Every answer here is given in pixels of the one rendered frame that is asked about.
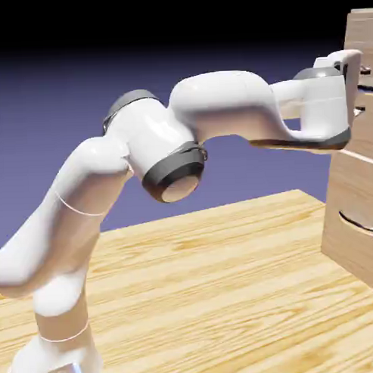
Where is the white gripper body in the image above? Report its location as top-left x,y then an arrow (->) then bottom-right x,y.
326,48 -> 366,129

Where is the small wood drawer front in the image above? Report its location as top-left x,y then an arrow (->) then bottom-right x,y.
343,11 -> 373,89

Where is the medium wood drawer front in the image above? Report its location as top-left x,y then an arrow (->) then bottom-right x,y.
340,88 -> 373,167

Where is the light wood cabinet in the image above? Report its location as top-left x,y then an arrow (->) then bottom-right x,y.
312,8 -> 373,298

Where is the large wood drawer front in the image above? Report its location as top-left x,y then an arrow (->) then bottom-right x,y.
318,150 -> 373,297

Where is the long curved drawer handle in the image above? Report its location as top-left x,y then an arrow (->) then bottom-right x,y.
337,209 -> 373,236

